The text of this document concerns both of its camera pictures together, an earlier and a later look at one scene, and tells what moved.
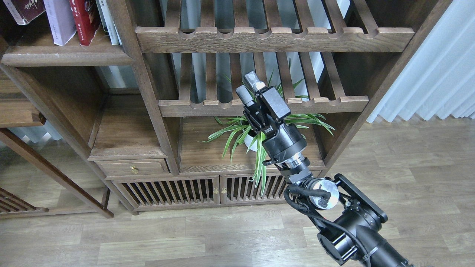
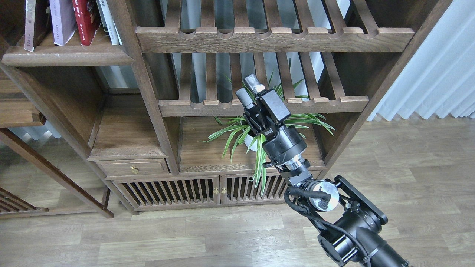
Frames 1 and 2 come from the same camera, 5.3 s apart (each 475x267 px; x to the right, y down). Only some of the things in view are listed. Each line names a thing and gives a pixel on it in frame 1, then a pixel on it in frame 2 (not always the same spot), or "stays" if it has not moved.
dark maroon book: x=24 y=11 to x=38 y=22
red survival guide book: x=86 y=27 stays
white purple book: x=59 y=15 stays
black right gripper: x=284 y=142 stays
